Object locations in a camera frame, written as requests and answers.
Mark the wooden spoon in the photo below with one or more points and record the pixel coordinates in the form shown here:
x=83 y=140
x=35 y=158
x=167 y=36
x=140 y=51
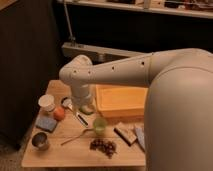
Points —
x=77 y=136

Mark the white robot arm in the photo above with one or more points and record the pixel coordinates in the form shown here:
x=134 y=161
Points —
x=178 y=117

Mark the brown chocolate bar box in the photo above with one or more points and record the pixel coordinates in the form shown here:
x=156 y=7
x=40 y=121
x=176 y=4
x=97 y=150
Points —
x=126 y=134

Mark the small metal cup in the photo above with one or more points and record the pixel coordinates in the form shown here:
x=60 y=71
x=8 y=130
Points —
x=40 y=141

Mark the green chili pepper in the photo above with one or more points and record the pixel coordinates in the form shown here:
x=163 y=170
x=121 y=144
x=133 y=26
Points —
x=86 y=109

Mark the green plastic cup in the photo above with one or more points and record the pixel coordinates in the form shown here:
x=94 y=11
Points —
x=99 y=125

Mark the orange fruit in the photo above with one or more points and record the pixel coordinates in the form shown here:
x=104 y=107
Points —
x=59 y=113

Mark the upper shelf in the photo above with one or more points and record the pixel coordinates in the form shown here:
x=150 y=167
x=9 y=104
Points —
x=145 y=7

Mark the dark purple grape bunch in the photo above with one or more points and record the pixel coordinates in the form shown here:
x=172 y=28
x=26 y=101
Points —
x=105 y=146

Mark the white paper cup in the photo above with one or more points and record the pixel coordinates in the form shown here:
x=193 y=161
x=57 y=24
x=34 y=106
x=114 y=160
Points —
x=47 y=102

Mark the orange plastic bin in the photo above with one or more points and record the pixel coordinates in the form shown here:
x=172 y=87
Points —
x=120 y=101

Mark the thin metal pole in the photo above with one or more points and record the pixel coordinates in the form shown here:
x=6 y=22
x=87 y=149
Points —
x=72 y=37

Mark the grey metal beam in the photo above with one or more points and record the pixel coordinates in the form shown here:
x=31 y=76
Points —
x=86 y=54

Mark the blue sponge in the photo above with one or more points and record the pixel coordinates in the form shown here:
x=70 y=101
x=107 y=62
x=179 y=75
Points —
x=46 y=123

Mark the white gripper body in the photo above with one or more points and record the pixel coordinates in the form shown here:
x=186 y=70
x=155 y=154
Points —
x=81 y=95

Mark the white handled brush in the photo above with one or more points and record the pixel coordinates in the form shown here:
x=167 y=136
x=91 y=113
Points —
x=67 y=103

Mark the blue folded cloth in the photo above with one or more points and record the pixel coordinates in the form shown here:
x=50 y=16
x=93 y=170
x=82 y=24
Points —
x=140 y=136

